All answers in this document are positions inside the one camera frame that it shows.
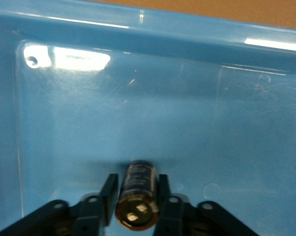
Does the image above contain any black cylindrical capacitor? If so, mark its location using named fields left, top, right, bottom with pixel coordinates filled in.
left=115, top=159, right=161, bottom=231

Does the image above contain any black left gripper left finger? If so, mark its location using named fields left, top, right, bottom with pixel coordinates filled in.
left=0, top=173, right=119, bottom=236

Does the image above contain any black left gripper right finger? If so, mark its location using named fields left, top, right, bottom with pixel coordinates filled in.
left=152, top=174, right=259, bottom=236

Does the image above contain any blue plastic tray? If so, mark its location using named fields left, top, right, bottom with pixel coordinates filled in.
left=0, top=0, right=296, bottom=236

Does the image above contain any brown table mat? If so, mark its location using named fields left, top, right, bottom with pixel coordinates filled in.
left=93, top=0, right=296, bottom=31

